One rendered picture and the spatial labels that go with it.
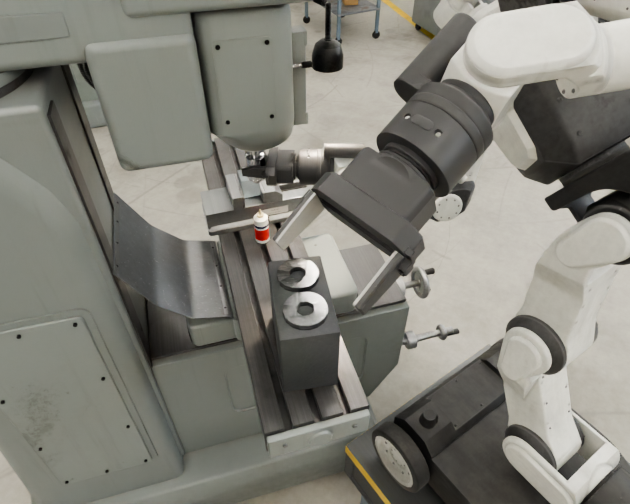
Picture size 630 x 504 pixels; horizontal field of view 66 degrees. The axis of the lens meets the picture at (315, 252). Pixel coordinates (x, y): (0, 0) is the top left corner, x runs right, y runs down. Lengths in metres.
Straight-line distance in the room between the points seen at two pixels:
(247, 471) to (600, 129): 1.50
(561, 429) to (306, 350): 0.71
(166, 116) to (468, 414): 1.14
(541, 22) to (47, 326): 1.09
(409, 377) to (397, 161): 1.89
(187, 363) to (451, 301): 1.54
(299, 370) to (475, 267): 1.93
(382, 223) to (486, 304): 2.24
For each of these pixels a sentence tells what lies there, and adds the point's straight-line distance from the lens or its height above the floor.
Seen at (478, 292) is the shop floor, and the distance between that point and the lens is 2.70.
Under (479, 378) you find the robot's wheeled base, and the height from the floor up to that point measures 0.59.
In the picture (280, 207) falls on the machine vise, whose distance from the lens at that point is 1.46.
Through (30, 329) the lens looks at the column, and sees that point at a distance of 1.25.
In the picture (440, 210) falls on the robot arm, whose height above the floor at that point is 1.15.
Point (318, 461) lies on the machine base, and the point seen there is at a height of 0.14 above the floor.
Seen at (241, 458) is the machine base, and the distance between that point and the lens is 1.88.
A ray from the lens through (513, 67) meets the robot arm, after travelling 0.48.
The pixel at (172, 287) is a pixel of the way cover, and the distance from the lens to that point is 1.34.
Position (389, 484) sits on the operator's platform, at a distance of 1.62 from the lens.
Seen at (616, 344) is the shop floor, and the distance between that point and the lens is 2.75.
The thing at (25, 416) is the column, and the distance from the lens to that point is 1.51.
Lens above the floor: 1.90
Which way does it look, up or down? 43 degrees down
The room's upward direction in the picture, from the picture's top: straight up
